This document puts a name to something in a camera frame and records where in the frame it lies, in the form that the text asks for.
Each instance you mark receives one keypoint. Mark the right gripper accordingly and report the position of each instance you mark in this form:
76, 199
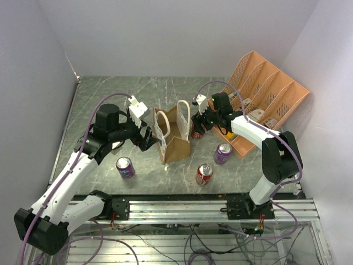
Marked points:
197, 119

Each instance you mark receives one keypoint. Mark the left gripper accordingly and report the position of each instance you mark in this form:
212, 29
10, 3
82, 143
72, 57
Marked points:
150, 140

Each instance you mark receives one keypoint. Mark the red Coca-Cola can back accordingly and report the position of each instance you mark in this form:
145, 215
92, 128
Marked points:
195, 134

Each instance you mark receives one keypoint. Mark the red coca-cola can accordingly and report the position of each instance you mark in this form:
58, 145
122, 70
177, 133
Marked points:
195, 134
203, 174

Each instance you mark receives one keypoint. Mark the brown canvas tote bag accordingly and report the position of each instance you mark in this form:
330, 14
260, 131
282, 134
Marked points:
172, 129

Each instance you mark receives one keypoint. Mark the purple fanta can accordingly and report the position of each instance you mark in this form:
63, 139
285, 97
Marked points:
222, 153
125, 167

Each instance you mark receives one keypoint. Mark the red Coca-Cola can front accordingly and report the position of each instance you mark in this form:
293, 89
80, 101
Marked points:
203, 174

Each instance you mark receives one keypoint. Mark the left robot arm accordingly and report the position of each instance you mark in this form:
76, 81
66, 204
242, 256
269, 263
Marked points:
49, 222

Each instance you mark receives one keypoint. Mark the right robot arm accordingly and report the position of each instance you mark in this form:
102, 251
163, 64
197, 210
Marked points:
280, 155

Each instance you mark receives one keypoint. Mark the yellow eraser in organizer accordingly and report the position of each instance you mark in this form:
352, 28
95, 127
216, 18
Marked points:
230, 136

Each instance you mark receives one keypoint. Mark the small white cardboard box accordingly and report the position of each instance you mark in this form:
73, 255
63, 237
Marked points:
117, 145

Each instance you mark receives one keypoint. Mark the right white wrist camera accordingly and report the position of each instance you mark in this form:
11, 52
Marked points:
202, 103

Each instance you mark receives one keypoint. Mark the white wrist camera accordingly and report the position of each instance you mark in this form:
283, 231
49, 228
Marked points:
202, 103
138, 110

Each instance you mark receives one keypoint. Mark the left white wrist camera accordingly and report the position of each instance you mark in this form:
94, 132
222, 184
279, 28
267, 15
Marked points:
138, 110

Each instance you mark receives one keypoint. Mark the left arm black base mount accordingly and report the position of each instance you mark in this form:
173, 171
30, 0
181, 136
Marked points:
120, 209

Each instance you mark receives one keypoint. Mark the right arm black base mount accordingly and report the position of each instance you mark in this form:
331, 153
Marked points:
245, 209

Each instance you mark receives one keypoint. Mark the aluminium mounting rail frame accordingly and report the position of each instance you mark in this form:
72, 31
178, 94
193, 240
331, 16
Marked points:
190, 229

